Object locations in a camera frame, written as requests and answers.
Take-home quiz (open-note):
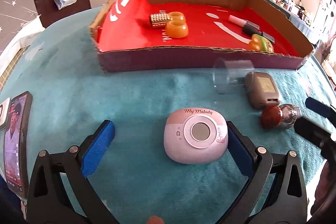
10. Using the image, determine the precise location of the person's right forearm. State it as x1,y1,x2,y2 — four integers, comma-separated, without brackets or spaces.
310,160,334,215

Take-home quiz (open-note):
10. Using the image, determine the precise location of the orange domed holder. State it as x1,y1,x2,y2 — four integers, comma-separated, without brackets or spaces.
165,22,189,39

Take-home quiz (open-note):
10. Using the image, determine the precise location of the white charger puck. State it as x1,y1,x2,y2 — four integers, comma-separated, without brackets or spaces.
0,97,11,130

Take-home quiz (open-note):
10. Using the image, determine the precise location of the red paper bag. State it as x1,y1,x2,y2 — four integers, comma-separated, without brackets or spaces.
97,0,302,56

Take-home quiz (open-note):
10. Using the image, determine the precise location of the orange and green pepper toy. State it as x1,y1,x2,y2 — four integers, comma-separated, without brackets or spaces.
247,34,275,53

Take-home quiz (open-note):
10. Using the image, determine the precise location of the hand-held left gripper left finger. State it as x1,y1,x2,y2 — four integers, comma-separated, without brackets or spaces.
26,120,118,224

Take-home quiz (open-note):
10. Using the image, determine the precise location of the silver studded cylinder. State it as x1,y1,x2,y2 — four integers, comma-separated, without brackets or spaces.
150,12,168,29

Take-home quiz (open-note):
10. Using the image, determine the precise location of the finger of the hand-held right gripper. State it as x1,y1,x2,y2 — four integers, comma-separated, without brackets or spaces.
305,97,336,119
293,116,332,148

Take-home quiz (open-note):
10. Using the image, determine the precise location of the row of small bottles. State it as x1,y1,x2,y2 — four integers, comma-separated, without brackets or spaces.
262,0,313,25

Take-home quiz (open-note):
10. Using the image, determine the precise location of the cluttered side table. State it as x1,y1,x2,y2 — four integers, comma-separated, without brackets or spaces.
257,0,323,43

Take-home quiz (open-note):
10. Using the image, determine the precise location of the pink round device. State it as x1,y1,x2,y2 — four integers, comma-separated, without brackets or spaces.
163,108,229,164

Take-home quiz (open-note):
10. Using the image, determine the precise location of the white cabinet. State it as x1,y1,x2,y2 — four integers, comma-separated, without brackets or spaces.
302,0,336,38

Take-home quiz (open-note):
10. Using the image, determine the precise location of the red-capped silver bottle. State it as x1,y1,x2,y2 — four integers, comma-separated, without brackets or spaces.
261,105,302,130

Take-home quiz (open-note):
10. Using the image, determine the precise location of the orange wide-mouth cup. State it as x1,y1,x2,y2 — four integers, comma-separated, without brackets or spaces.
167,11,187,25

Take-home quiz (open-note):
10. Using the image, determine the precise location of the black smartphone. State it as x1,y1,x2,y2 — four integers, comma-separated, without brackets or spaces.
4,91,33,199

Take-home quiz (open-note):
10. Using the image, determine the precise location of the grey charger case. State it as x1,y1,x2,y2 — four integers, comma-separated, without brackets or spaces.
244,72,282,109

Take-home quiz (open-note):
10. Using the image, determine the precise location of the clear plastic cup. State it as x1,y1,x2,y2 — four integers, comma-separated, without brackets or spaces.
213,57,255,94

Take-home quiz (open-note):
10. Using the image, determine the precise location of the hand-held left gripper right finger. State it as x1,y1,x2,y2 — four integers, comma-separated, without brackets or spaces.
226,121,307,224

